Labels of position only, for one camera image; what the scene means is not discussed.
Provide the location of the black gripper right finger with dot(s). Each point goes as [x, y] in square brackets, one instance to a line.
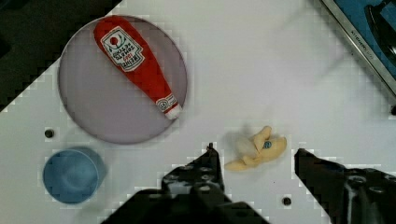
[348, 195]

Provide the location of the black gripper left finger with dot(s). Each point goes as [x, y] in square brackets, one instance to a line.
[189, 194]

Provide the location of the yellow plush banana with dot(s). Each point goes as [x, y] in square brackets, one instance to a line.
[253, 151]

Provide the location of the blue cup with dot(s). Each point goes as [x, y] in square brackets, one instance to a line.
[74, 174]

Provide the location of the grey round plate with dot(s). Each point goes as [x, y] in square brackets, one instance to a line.
[101, 100]

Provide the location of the red plush ketchup bottle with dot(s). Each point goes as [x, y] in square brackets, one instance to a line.
[131, 54]

